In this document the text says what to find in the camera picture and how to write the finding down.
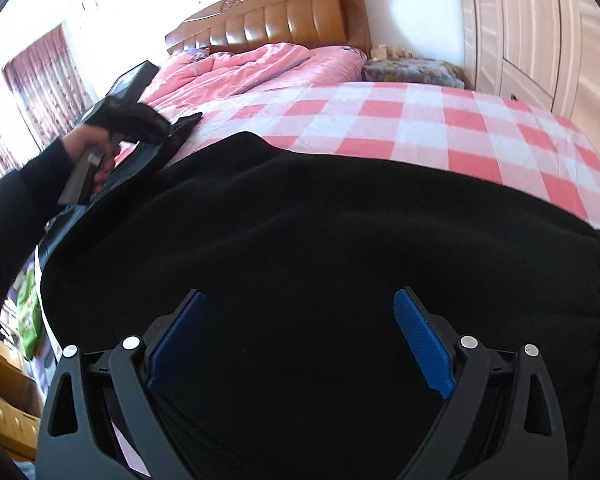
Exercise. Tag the light wooden wardrobe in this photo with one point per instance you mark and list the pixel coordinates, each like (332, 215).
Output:
(540, 35)

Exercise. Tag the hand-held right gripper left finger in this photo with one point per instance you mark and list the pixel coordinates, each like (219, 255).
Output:
(180, 340)

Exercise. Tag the green plastic bag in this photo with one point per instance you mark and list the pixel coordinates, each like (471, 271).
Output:
(30, 310)

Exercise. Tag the person's left forearm black sleeve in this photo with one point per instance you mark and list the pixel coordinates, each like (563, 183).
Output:
(5, 240)

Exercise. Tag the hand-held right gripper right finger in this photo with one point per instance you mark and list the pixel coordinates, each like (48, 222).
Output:
(422, 345)

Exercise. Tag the floral covered nightstand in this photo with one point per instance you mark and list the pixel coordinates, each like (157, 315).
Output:
(410, 72)

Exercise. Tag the person's left hand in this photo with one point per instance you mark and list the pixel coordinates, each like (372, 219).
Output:
(82, 142)

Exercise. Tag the purple floral pillow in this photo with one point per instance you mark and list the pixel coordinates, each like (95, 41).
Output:
(192, 53)

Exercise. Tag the pink quilt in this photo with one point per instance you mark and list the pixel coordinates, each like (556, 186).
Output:
(260, 67)

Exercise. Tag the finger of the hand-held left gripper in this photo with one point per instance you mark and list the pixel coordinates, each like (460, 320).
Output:
(157, 152)
(187, 122)

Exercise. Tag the pink white checked bed sheet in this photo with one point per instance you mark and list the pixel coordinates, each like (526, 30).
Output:
(430, 120)

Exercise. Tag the brown cardboard boxes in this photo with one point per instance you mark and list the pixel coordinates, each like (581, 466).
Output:
(10, 400)

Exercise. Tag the brown padded wooden headboard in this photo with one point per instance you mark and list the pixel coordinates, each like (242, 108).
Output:
(280, 25)

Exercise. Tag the black pants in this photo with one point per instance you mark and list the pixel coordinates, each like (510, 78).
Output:
(305, 250)

